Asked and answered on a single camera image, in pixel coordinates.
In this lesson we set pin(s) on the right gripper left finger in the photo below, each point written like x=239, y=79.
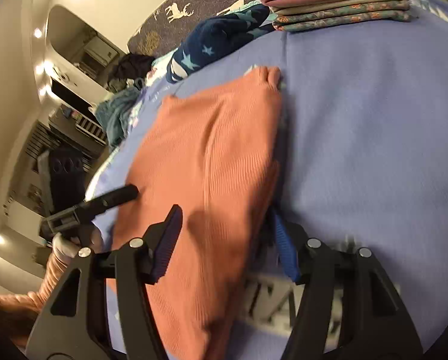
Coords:
x=73, y=323

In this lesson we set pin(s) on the dark deer pattern mattress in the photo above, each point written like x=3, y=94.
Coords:
x=171, y=22

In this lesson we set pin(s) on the navy star fleece blanket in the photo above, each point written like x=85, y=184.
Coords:
x=215, y=38

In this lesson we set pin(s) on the grey floral folded clothes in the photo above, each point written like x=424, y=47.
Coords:
x=334, y=13

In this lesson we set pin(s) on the blue patterned bedspread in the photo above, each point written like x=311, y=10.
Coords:
x=364, y=145

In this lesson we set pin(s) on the coral pink knit sweater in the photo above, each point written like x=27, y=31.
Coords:
x=212, y=154

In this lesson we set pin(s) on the white wardrobe shelves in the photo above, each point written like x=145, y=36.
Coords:
x=71, y=65

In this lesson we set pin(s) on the teal crumpled garment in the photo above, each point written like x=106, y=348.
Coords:
x=113, y=115

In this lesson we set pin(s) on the left forearm orange sleeve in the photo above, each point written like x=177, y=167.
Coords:
x=19, y=312

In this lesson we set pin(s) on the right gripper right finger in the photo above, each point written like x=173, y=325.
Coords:
x=375, y=324

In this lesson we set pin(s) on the black crumpled garment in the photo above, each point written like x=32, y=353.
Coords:
x=130, y=67

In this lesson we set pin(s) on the left white gloved hand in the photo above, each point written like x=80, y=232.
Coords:
x=65, y=250

